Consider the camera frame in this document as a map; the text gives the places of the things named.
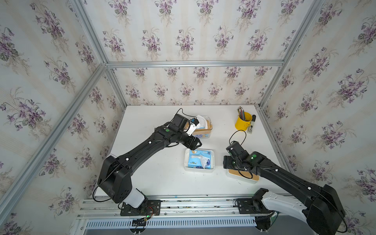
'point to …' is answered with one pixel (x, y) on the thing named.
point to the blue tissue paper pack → (202, 121)
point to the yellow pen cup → (242, 125)
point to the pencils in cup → (241, 113)
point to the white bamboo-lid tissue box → (245, 176)
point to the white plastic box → (186, 153)
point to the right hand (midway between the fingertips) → (229, 163)
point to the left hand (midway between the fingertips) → (198, 142)
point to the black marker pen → (251, 125)
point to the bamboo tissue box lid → (201, 131)
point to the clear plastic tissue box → (203, 136)
